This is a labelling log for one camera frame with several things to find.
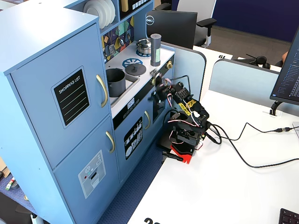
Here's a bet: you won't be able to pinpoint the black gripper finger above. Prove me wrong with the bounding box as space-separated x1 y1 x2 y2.
149 68 164 83
147 90 162 105

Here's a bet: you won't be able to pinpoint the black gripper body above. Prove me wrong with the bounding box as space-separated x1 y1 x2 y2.
156 77 175 104

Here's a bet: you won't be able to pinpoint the gray salt shaker green label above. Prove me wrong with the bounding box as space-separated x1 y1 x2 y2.
150 33 163 67

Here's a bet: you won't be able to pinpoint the red black robot base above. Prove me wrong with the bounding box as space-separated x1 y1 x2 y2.
168 126 205 165

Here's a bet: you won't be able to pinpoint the gray pot lid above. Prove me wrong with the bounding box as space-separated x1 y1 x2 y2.
125 63 147 76

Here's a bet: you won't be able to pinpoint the light blue desk partition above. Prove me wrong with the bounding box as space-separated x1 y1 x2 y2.
209 58 299 117
161 42 207 112

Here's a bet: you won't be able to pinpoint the silver toy pot with lid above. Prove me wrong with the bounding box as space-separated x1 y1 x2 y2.
135 38 152 54

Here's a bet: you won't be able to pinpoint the gray toy pot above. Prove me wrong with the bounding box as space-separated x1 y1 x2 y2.
106 68 127 98

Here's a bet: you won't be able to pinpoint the black glossy flat panel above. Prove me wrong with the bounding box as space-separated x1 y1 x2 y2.
156 135 174 150

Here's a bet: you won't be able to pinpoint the silver toy ladle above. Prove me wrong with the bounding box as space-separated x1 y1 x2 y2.
118 29 126 47

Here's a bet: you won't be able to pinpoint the black Dell monitor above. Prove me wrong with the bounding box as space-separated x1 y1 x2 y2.
145 9 198 49

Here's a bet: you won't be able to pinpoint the black table clamp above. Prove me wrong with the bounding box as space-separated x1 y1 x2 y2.
162 150 184 163

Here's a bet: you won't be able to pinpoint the white toy plate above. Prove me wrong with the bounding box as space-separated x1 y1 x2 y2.
83 0 106 29
107 0 116 24
100 0 112 28

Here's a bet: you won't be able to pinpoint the white black office chair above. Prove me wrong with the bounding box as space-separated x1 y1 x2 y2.
154 0 218 47

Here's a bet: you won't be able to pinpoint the black headphones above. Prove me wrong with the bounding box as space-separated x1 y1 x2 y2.
245 54 271 70

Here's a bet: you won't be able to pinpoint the black monitor stand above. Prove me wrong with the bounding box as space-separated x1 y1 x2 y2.
263 100 283 117

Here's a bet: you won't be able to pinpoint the blue toy kitchen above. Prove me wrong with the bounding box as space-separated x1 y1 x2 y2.
0 0 176 224

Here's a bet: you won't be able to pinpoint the monitor showing code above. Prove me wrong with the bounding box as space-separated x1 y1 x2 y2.
270 28 299 105

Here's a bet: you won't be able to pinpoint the red green white packet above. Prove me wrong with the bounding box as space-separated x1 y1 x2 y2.
5 177 16 191

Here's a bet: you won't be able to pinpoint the black keyboard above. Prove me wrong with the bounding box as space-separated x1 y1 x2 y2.
279 208 299 224

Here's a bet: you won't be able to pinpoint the gold dishwasher door handle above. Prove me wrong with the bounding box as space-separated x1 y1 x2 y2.
144 110 151 130

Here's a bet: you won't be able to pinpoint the long gold fridge handle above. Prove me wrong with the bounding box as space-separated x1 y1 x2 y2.
96 74 109 108

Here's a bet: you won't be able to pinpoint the short gold freezer handle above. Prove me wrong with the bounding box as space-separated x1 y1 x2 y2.
105 131 116 154

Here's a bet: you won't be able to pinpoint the thick black power cable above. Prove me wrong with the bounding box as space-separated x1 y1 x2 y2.
206 123 299 169

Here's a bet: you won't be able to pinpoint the thin black USB cable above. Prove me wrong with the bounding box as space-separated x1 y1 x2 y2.
207 121 299 142

